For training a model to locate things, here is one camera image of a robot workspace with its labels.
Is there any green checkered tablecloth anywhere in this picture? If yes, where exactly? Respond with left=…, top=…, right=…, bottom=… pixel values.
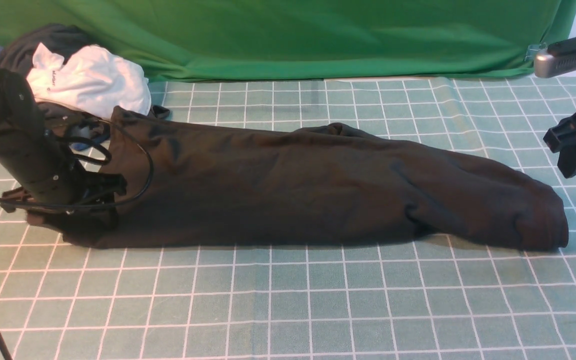
left=0, top=72, right=576, bottom=360

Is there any silver binder clip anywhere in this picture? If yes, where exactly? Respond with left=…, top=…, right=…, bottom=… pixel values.
left=523, top=42, right=548, bottom=63

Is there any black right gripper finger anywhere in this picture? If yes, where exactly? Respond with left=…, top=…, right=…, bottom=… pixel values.
left=557, top=147, right=576, bottom=179

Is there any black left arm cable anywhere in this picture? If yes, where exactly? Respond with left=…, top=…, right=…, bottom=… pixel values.
left=0, top=112, right=155, bottom=360

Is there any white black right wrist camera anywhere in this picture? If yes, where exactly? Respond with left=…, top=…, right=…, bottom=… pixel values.
left=534, top=37, right=576, bottom=79

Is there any green backdrop cloth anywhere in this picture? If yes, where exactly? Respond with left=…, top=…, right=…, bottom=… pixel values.
left=0, top=0, right=576, bottom=82

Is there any white crumpled shirt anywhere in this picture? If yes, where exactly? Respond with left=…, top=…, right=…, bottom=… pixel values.
left=26, top=43, right=153, bottom=119

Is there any dark gray long-sleeved shirt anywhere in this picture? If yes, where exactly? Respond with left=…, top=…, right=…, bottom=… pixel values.
left=28, top=106, right=569, bottom=252

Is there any dark gray crumpled garment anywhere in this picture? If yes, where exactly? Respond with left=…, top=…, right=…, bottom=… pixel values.
left=0, top=23, right=95, bottom=76

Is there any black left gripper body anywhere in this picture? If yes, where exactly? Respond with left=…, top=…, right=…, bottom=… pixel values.
left=0, top=170, right=127, bottom=231

